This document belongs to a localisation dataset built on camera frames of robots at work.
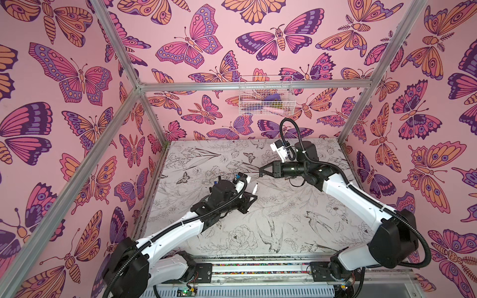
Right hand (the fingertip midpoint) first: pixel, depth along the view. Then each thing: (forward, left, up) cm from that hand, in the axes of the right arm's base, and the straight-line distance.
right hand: (261, 167), depth 74 cm
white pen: (-7, +3, -7) cm, 10 cm away
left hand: (-8, +2, -9) cm, 12 cm away
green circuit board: (-38, +30, -30) cm, 57 cm away
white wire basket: (+42, -5, +7) cm, 42 cm away
